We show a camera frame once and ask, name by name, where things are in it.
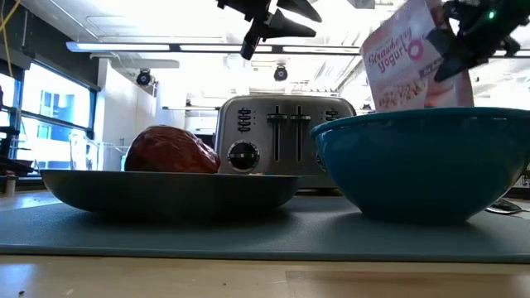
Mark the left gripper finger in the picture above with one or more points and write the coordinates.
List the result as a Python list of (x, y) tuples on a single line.
[(290, 29), (302, 9)]

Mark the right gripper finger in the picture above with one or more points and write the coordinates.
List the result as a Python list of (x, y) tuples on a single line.
[(442, 39), (459, 58)]

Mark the pink strawberry yogurt cereal box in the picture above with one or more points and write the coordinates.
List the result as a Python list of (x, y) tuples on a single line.
[(397, 70)]

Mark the brown bread roll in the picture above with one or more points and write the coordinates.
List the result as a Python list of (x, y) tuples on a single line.
[(170, 151)]

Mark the black ceiling spotlight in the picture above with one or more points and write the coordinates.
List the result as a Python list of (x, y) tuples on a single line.
[(143, 78), (280, 73)]

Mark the overhead light bar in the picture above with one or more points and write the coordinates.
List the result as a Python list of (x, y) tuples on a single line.
[(207, 48)]

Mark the stainless steel four-slot toaster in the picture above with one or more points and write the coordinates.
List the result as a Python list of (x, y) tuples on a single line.
[(281, 124)]

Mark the teal bowl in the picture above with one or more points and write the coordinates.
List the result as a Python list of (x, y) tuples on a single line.
[(422, 165)]

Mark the dark grey plate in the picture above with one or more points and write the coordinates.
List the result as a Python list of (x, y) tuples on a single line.
[(165, 192)]

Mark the clear plastic container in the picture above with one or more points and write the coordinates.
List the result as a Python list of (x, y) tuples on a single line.
[(99, 153)]

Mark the grey placemat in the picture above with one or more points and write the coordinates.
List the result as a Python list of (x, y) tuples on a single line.
[(248, 236)]

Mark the large window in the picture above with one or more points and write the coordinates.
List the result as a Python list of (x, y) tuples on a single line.
[(54, 111)]

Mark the small white cylinder dark cap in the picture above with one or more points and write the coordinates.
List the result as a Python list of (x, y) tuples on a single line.
[(10, 186)]

